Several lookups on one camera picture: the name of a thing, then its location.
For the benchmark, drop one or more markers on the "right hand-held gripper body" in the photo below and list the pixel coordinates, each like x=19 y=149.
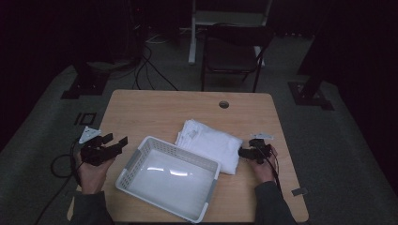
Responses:
x=260 y=150

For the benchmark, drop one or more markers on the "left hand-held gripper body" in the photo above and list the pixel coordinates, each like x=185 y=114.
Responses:
x=92 y=153

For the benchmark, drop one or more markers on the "person's right hand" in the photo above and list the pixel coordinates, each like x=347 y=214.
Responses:
x=265 y=172

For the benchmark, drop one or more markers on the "person's left hand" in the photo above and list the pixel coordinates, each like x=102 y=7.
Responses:
x=93 y=177

